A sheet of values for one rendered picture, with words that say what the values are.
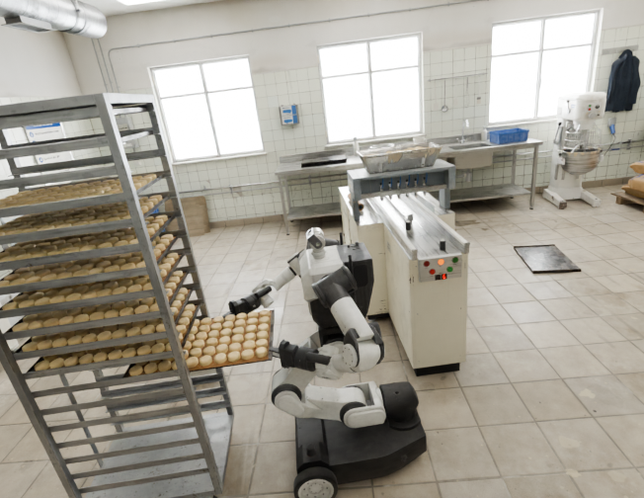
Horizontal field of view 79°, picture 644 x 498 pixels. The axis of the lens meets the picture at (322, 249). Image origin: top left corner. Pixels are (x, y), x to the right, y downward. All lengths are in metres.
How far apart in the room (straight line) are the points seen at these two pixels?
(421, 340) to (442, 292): 0.33
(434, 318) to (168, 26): 5.10
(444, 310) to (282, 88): 4.20
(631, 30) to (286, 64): 4.51
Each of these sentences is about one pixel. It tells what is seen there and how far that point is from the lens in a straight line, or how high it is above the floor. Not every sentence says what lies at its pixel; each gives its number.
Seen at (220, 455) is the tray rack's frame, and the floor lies 0.15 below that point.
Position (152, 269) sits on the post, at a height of 1.25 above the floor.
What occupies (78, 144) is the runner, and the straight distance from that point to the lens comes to 1.48.
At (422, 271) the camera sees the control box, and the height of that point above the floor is 0.77.
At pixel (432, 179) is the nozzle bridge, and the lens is 2.96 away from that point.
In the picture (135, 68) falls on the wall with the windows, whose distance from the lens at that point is 6.37.
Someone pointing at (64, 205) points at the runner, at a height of 1.50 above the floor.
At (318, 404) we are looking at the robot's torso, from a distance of 2.02.
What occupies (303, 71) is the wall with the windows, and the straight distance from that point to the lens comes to 5.82.
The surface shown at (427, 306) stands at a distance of 2.40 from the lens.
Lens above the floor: 1.74
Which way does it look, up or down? 21 degrees down
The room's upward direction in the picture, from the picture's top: 7 degrees counter-clockwise
